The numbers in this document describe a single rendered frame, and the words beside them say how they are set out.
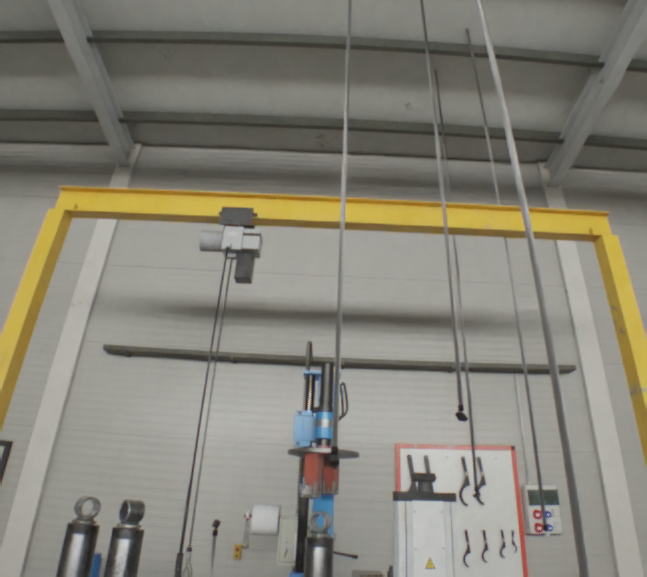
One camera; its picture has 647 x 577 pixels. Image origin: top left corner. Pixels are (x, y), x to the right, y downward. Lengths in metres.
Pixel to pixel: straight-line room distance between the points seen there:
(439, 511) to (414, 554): 0.24
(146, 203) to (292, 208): 1.38
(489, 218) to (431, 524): 2.88
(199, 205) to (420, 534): 3.27
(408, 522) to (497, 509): 3.84
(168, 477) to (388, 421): 2.72
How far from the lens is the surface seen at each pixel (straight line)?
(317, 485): 3.78
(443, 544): 2.64
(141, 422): 6.44
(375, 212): 4.36
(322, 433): 3.96
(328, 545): 3.94
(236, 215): 4.27
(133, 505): 3.77
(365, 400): 6.12
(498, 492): 6.32
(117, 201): 4.80
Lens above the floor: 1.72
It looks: 29 degrees up
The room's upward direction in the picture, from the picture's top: 2 degrees clockwise
